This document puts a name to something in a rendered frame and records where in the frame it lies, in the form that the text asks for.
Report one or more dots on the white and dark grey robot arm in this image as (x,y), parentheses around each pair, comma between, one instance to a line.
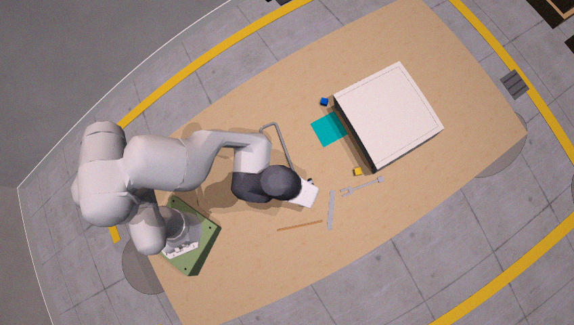
(113,178)

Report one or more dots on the teal square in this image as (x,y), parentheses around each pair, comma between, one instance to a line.
(328,129)

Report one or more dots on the grey wrench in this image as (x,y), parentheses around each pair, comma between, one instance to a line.
(380,179)

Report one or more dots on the grey flat bar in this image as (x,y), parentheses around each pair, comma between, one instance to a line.
(330,210)

